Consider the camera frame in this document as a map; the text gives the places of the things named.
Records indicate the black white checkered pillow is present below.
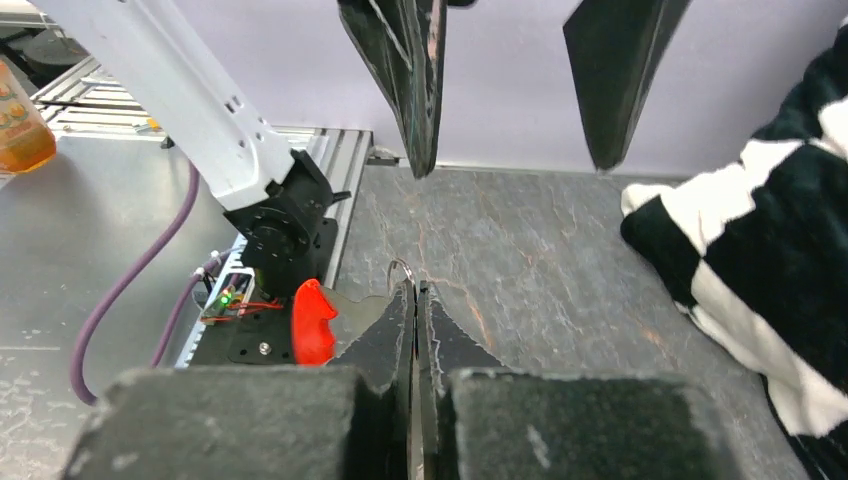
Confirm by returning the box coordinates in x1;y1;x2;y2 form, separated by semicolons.
620;26;847;479

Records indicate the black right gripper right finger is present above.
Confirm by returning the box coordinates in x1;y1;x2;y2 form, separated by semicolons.
417;282;743;479

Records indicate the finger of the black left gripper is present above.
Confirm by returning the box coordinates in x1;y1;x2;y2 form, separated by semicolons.
563;0;690;171
337;0;447;179

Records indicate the orange juice bottle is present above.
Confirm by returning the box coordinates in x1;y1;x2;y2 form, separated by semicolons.
0;61;57;174

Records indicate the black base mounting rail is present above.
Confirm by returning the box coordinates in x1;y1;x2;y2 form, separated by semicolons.
173;219;346;368

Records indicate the silver keyring with red tool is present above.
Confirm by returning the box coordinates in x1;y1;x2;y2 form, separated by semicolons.
290;279;390;366

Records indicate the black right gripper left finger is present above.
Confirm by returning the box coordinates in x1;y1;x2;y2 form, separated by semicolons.
62;281;416;479

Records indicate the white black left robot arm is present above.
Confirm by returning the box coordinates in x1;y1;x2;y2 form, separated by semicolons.
38;1;688;299

